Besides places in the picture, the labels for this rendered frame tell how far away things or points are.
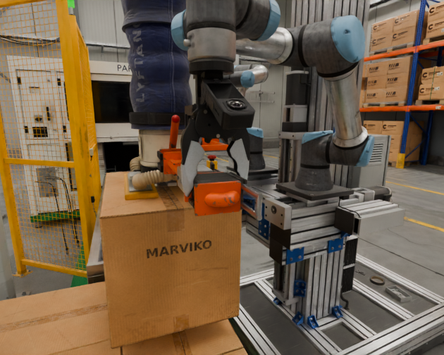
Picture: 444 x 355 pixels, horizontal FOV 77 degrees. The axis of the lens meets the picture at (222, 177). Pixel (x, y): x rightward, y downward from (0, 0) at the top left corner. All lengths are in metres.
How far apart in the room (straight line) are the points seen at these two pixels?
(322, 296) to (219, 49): 1.50
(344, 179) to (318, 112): 0.39
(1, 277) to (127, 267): 1.71
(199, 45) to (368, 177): 1.30
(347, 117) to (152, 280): 0.78
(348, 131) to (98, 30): 9.87
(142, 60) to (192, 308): 0.78
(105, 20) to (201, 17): 10.18
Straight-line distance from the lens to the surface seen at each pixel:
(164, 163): 0.75
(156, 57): 0.95
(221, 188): 0.42
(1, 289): 2.52
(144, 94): 0.95
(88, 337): 1.26
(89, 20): 10.58
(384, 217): 1.29
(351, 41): 0.85
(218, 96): 0.39
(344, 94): 0.95
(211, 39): 0.44
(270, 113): 12.36
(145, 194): 0.89
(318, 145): 1.13
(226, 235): 0.87
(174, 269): 0.86
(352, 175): 1.58
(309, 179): 1.15
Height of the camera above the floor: 1.32
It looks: 12 degrees down
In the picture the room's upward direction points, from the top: straight up
